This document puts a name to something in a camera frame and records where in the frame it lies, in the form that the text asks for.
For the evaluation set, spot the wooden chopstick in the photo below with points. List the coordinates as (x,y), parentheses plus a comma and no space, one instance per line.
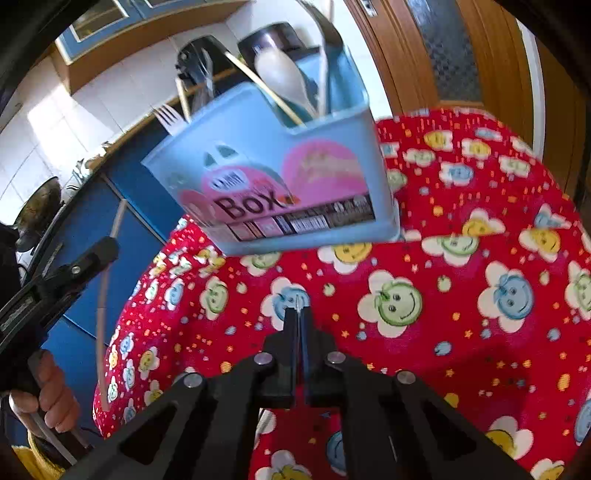
(183,99)
(104,295)
(263,85)

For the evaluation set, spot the person's left hand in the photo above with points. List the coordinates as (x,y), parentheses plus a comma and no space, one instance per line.
(53,392)

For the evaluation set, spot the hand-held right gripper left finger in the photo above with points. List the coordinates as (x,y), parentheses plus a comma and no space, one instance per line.
(292,360)

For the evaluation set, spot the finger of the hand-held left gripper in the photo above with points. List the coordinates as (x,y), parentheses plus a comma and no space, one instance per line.
(94,256)

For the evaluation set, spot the grey metal utensil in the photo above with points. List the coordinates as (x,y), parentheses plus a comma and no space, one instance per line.
(323,23)

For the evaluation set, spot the white plastic spoon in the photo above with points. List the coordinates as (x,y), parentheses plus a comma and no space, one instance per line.
(277,71)

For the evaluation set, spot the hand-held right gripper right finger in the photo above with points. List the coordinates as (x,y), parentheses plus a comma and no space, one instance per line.
(308,360)

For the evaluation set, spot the light blue utensil box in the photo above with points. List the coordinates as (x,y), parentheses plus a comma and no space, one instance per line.
(323,143)

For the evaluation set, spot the dark wok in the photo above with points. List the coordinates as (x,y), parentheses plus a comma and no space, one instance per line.
(39,212)

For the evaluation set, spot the beige plastic fork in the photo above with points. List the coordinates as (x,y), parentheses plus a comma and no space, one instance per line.
(167,121)

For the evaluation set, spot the blue glass-front wall cabinet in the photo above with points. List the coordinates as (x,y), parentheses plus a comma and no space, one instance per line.
(101,23)

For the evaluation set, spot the blue base cabinet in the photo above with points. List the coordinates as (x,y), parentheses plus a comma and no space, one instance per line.
(115,221)

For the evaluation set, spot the black air fryer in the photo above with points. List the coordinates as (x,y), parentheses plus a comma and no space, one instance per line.
(198,60)

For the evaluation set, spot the red smiley printed cloth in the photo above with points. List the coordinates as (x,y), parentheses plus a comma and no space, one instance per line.
(438,323)

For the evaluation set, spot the dark rice cooker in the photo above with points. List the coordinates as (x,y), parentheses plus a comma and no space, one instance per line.
(272,34)

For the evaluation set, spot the wooden door with glass panel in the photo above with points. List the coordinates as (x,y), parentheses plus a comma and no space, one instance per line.
(461,60)

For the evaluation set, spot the wooden cabinet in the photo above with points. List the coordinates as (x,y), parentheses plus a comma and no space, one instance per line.
(556,120)

